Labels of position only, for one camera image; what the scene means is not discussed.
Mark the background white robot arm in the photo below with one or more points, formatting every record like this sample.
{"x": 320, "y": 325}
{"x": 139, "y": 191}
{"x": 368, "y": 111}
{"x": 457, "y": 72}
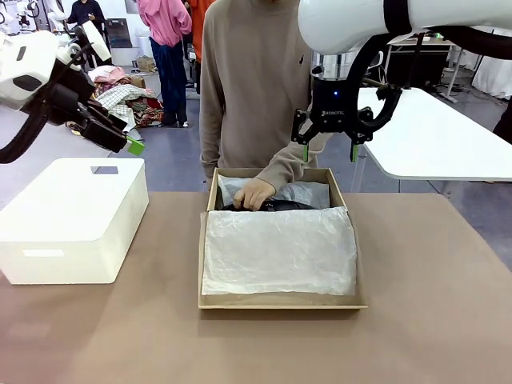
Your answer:
{"x": 56, "y": 10}
{"x": 8, "y": 20}

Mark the person's right forearm beige sleeve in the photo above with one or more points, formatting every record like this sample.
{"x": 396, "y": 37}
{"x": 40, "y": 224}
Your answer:
{"x": 209, "y": 140}

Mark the white plastic storage box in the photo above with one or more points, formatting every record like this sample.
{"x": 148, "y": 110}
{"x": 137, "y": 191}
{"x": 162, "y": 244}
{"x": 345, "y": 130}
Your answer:
{"x": 60, "y": 208}

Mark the bystander in black clothes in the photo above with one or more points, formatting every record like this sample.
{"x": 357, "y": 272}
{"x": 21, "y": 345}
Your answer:
{"x": 86, "y": 16}

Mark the small brown cardboard box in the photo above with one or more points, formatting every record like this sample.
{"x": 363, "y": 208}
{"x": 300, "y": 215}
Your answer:
{"x": 146, "y": 64}

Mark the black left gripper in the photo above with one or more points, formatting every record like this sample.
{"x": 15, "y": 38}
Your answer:
{"x": 64, "y": 104}

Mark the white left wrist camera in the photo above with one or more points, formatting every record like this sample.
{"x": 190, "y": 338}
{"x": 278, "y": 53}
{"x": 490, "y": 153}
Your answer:
{"x": 96, "y": 40}

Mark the bystander in orange top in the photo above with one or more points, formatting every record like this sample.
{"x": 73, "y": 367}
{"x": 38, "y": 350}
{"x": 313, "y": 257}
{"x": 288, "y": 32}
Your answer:
{"x": 198, "y": 24}

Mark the white draped cloth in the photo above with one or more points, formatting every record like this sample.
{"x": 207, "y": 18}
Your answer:
{"x": 494, "y": 76}

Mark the person's left forearm beige sleeve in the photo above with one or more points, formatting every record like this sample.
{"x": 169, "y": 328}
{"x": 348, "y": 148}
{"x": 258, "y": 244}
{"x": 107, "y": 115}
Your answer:
{"x": 288, "y": 164}

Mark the person's torso beige sweater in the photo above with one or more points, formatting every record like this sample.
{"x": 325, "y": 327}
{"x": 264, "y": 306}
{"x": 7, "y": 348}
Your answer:
{"x": 248, "y": 80}

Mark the white round-cornered table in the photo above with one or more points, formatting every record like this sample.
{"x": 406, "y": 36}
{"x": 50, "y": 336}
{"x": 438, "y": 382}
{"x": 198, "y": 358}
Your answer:
{"x": 440, "y": 140}

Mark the black background workbench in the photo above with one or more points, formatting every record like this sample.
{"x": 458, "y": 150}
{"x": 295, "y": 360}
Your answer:
{"x": 428, "y": 64}

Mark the bystander in pink jacket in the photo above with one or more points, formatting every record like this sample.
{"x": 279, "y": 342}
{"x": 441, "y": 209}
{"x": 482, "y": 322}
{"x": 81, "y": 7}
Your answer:
{"x": 164, "y": 24}

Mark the white tissue paper sheet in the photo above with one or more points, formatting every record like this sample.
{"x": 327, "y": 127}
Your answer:
{"x": 304, "y": 192}
{"x": 280, "y": 252}

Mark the person's left hand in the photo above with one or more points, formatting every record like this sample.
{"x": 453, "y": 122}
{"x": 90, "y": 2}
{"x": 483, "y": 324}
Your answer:
{"x": 256, "y": 194}

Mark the bystander in dark trousers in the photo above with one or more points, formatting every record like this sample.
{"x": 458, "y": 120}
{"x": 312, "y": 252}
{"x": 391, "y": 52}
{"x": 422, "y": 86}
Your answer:
{"x": 505, "y": 126}

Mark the cardboard shoe box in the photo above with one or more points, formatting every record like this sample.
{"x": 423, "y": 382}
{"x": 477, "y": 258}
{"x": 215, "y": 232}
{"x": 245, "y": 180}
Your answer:
{"x": 280, "y": 306}

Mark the pile of mixed clothes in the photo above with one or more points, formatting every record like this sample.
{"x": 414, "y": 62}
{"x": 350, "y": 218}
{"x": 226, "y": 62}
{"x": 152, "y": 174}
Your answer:
{"x": 120, "y": 96}

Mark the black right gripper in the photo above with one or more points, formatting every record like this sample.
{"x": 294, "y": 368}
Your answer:
{"x": 334, "y": 104}

